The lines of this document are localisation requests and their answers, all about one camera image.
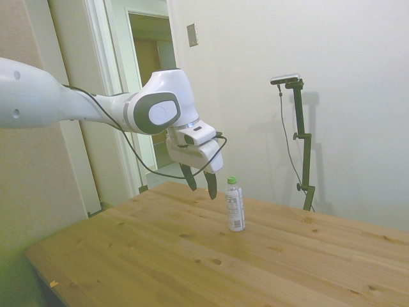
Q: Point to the silver bar camera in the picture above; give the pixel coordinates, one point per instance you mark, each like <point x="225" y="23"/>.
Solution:
<point x="285" y="78"/>

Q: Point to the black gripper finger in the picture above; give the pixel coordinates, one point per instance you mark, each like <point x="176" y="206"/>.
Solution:
<point x="190" y="177"/>
<point x="211" y="187"/>

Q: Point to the small orange tape scrap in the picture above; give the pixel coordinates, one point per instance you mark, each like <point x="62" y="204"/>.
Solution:
<point x="53" y="283"/>

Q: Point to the grey wall switch plate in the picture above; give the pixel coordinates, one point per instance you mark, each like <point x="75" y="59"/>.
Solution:
<point x="192" y="35"/>

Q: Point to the white bottle with green cap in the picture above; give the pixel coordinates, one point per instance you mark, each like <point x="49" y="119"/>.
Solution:
<point x="234" y="208"/>

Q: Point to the white door frame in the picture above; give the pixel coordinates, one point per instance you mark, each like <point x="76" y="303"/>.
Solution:
<point x="112" y="64"/>

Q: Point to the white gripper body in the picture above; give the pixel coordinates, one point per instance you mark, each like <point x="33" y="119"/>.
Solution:
<point x="212" y="158"/>

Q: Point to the dark jointed camera stand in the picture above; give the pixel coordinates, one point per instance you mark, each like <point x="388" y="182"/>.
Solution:
<point x="306" y="153"/>

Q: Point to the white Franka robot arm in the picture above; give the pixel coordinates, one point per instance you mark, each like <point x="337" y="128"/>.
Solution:
<point x="32" y="96"/>

